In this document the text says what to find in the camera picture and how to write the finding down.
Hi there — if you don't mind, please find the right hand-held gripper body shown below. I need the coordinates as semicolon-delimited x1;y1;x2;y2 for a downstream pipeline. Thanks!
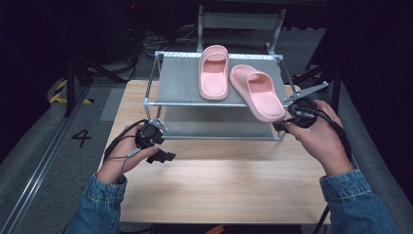
282;81;330;130

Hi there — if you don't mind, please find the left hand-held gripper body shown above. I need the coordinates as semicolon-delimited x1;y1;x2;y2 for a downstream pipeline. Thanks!
133;118;169;149

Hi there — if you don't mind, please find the pink slipper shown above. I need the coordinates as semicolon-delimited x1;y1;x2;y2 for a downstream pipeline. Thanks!
229;63;286;124
198;44;230;101

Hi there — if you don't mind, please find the grey metal shoe rack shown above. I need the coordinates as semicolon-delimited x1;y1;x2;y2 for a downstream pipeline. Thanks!
142;50;298;142

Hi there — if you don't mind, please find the person's right hand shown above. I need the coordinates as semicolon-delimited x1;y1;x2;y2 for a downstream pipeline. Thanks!
284;99;356;177

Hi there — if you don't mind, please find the person's left hand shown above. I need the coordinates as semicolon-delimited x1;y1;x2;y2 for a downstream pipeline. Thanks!
96;124;161;185

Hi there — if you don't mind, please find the black tripod stand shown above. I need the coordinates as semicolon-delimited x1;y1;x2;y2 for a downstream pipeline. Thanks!
62;53;129;118
291;57;346;115

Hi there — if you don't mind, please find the yellow black floor tape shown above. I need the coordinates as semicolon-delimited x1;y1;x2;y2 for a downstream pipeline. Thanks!
48;79;95;105

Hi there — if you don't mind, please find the thin grey cable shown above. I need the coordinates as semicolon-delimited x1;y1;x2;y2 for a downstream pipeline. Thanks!
104;148;142;176

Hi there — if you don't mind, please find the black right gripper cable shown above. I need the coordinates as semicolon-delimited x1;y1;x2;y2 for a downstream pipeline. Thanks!
287;106;354;163

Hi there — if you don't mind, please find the bundle of floor cables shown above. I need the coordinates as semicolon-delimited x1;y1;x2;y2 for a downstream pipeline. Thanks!
128;23;200;67

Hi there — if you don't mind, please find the grey metal frame stand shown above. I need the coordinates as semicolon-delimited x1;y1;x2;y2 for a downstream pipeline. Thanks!
196;4;287;57

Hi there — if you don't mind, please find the metal floor rail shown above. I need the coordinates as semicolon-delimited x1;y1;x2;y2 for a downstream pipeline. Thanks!
0;87;93;234

